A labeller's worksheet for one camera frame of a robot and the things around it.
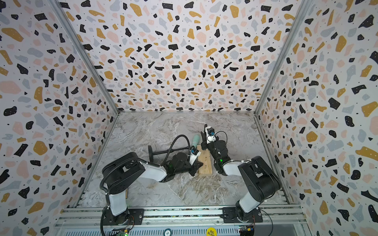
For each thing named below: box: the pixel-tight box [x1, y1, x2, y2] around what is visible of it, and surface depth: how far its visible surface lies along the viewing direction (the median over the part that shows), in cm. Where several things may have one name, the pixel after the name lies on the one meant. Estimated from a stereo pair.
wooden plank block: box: [196, 144, 213, 177], surface depth 89 cm
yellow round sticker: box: [206, 227, 218, 236], surface depth 71 cm
